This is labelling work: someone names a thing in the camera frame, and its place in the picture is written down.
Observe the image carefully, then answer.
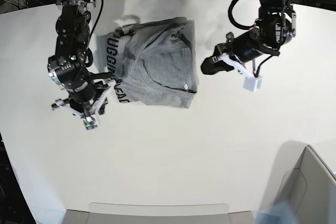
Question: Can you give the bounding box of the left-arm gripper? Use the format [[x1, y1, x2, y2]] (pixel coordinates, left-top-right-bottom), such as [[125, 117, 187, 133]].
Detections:
[[201, 31, 280, 75]]

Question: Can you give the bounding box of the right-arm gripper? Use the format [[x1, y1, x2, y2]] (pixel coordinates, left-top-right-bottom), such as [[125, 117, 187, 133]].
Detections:
[[66, 79, 108, 115]]

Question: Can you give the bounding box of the grey T-shirt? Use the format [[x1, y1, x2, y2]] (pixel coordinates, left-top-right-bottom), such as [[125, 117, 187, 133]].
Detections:
[[104, 17, 198, 109]]

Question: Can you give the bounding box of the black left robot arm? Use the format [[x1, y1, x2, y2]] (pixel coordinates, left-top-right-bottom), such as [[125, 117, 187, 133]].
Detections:
[[201, 0, 296, 75]]

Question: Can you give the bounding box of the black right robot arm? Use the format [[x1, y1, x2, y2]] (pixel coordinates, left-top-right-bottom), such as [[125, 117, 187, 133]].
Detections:
[[47, 0, 112, 118]]

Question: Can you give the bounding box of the grey front tray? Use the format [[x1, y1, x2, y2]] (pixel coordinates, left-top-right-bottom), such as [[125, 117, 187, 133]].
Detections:
[[62, 202, 256, 223]]

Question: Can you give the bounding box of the beige plastic bin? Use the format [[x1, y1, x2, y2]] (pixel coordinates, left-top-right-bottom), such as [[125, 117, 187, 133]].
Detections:
[[273, 145, 335, 223]]

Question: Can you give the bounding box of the blue translucent bag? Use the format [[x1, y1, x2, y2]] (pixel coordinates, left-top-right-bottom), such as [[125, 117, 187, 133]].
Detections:
[[255, 200, 298, 224]]

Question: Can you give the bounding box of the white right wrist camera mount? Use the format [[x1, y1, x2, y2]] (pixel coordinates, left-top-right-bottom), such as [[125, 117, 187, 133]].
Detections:
[[51, 80, 116, 130]]

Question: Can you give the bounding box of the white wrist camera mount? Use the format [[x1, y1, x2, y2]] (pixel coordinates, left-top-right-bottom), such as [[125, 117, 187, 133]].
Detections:
[[211, 53, 262, 92], [51, 80, 116, 130]]

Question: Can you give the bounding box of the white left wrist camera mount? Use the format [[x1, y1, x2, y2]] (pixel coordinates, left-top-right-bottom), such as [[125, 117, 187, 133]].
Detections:
[[211, 53, 262, 92]]

